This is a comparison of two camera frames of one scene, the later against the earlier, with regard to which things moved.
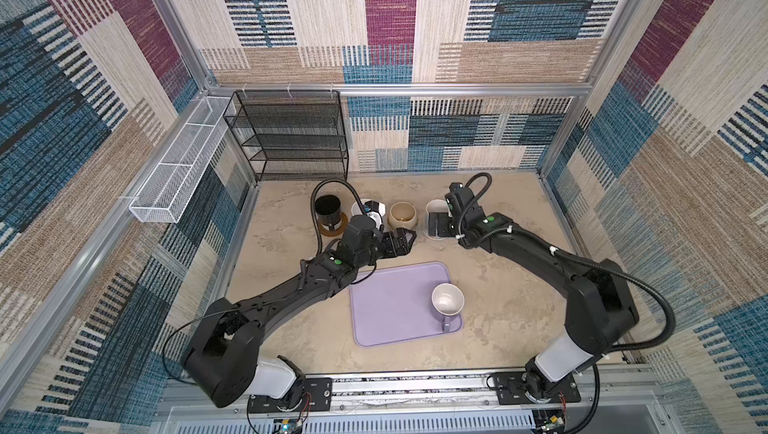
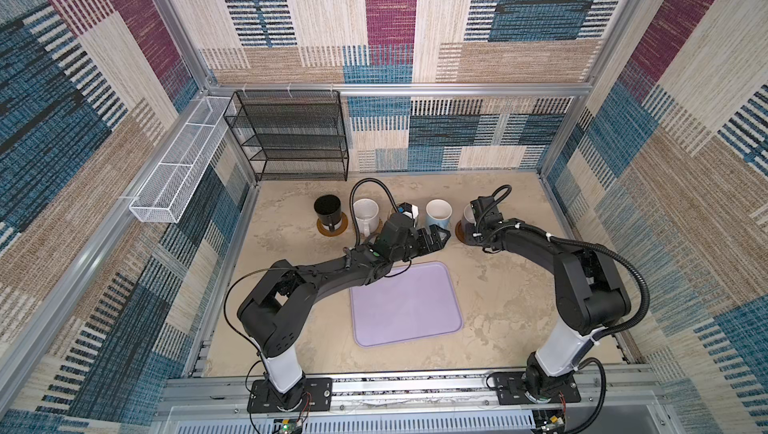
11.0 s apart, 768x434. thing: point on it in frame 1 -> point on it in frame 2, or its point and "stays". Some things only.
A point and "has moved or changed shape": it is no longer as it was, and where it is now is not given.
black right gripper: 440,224 -> 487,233
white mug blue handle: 435,206 stays
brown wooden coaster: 337,231 stays
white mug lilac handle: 447,299 has moved or changed shape
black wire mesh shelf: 291,135 stays
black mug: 328,209 stays
